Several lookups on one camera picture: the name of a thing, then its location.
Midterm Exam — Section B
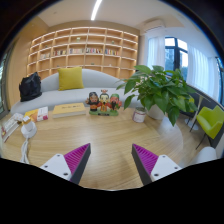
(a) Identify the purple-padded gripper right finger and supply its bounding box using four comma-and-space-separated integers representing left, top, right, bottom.
132, 144, 181, 185

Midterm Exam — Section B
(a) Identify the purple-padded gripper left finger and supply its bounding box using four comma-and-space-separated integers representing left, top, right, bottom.
41, 143, 91, 184

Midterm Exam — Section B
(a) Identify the white charger plug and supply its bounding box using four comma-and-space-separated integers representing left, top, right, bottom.
23, 116, 34, 132

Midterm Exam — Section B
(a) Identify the small white red-label jar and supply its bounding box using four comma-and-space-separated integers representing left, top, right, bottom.
133, 107, 146, 123

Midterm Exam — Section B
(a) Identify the white plant pot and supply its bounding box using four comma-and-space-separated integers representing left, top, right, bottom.
147, 105, 164, 120

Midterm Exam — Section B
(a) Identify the yellow hardcover book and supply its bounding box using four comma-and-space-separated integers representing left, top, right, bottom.
53, 103, 86, 118

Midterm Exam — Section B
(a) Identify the orange and white box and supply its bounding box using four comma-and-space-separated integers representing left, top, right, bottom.
25, 107, 48, 122

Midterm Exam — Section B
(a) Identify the three-figure ceramic figurine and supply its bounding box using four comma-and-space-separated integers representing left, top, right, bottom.
85, 89, 122, 116

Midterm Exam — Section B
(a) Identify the green leafy potted plant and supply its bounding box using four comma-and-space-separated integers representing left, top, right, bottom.
118, 65, 197, 125

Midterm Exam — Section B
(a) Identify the lime green chair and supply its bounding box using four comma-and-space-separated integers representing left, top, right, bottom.
194, 105, 224, 146

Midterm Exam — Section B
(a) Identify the yellow-green cushion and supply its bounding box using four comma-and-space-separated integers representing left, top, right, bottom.
58, 67, 84, 91

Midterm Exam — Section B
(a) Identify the black backpack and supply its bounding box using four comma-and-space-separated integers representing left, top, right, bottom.
19, 72, 42, 102

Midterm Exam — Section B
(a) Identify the light grey curved sofa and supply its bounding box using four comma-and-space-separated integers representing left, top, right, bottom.
9, 68, 143, 116

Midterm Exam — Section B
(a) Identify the black-framed window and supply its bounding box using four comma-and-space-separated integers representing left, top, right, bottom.
165, 37, 188, 79

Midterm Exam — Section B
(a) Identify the white sheer curtain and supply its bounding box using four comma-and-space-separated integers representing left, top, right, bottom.
147, 36, 165, 68

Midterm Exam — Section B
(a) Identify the white air conditioner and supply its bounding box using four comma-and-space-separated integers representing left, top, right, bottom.
143, 20, 165, 33

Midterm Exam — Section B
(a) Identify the ceiling strip light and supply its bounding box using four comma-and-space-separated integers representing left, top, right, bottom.
91, 0, 102, 21

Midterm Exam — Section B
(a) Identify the white charger cable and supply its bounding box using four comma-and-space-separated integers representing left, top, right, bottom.
19, 137, 31, 165

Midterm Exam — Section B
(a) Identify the wooden wall bookshelf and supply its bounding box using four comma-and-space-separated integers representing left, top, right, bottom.
27, 27, 138, 79

